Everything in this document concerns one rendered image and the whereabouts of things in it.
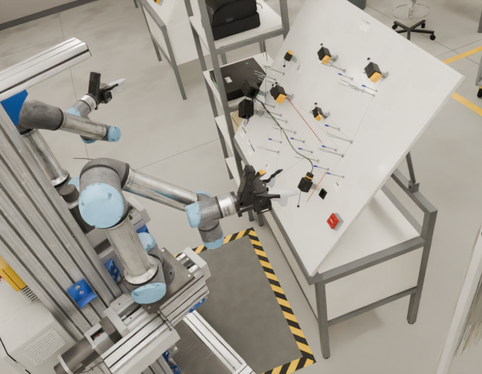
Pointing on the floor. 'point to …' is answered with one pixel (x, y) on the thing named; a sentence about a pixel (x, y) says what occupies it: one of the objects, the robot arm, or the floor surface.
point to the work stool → (413, 25)
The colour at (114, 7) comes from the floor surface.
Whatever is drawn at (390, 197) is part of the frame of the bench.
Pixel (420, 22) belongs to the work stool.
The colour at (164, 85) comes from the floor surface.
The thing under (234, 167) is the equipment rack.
